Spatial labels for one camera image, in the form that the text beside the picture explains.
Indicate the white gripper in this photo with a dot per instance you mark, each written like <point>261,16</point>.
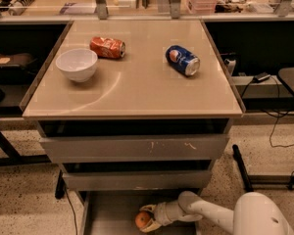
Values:
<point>162,213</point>

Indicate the orange fruit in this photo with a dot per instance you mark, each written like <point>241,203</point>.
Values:
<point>142,219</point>

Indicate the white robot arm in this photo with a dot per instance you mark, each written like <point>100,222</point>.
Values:
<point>254,214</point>

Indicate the open bottom grey drawer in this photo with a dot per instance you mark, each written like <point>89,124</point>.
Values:
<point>114,212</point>

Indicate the middle grey drawer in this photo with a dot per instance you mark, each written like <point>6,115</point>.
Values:
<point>137,180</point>

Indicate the top grey drawer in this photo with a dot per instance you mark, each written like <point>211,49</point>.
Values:
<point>138,148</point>

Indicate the grey drawer cabinet with counter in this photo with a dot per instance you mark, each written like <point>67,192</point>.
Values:
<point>140,94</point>

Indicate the black floor stand bar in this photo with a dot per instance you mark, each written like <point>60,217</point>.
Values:
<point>241,166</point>

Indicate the blue Pepsi can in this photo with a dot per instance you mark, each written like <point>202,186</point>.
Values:
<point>182,60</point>

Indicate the white bowl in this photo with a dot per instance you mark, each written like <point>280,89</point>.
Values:
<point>77,65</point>

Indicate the crushed red soda can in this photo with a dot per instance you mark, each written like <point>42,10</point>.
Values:
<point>105,47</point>

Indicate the black power adapter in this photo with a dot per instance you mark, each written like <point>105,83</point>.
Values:
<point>261,77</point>

